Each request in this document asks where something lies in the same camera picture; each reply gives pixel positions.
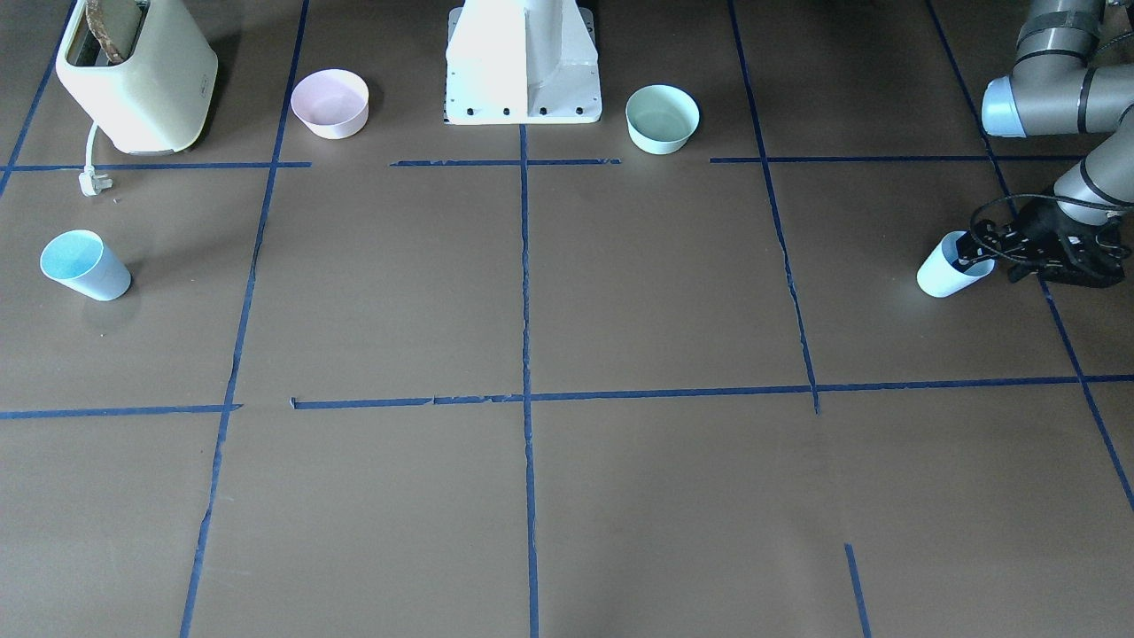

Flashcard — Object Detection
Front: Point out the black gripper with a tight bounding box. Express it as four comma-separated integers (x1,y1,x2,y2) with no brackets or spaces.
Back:
960,197,1131,288

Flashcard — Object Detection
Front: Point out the light blue cup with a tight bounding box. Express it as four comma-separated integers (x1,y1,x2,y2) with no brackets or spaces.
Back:
916,230,996,299
39,230,133,301

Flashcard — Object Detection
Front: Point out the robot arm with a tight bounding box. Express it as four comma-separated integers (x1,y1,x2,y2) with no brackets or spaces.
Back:
947,1,1133,288

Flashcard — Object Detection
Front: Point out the green bowl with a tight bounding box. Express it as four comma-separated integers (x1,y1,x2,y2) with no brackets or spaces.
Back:
625,84,701,156

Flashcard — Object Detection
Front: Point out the pink bowl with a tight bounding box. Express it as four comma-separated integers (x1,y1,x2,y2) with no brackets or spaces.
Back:
289,68,371,141

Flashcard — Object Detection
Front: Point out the cream toaster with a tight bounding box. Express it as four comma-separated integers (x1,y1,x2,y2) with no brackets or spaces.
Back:
54,1,218,156

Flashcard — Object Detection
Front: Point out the bread slice in toaster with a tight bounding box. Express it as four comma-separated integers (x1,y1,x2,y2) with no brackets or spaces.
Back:
84,1,145,66

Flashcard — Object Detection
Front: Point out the white power plug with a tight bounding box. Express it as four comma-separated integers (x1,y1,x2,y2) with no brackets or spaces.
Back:
78,170,113,198

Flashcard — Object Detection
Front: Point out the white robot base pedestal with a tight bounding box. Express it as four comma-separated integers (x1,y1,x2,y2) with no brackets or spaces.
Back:
443,1,603,126

